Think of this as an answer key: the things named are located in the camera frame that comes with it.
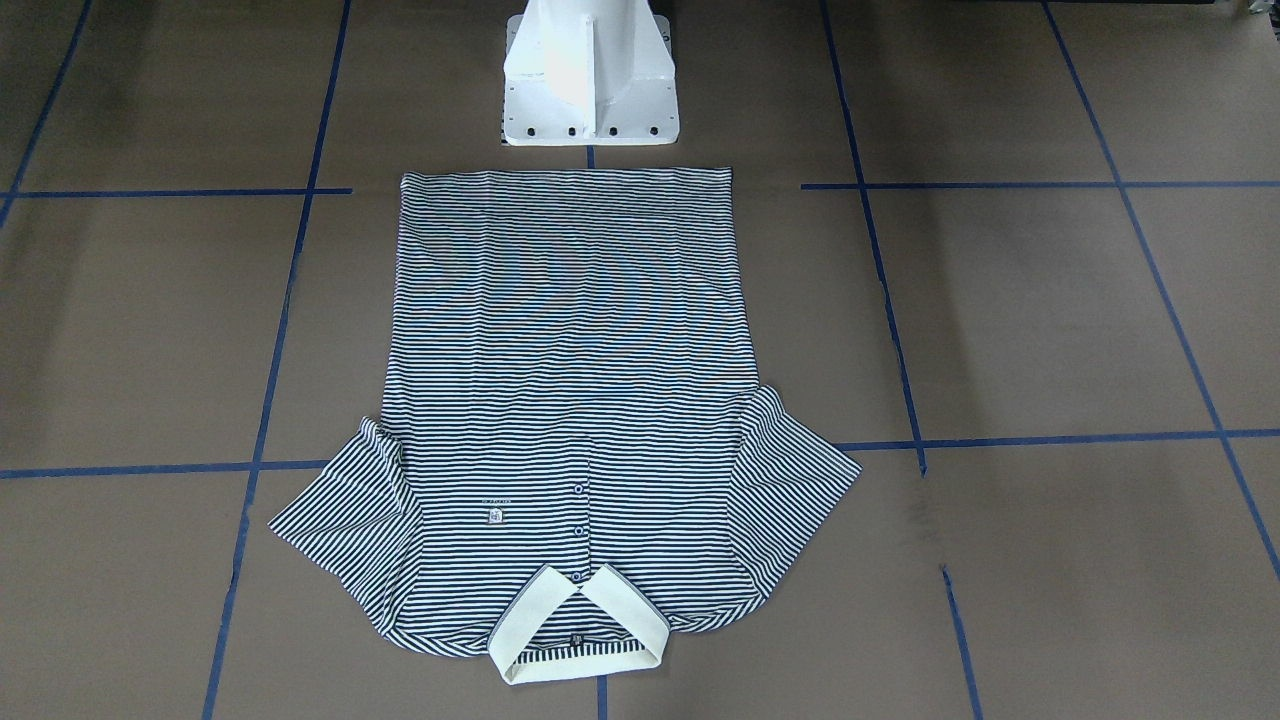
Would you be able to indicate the navy white striped polo shirt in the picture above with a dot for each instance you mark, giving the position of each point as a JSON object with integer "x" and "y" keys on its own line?
{"x": 575, "y": 457}

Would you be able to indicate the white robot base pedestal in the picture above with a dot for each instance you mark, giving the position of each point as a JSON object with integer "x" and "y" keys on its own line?
{"x": 589, "y": 73}

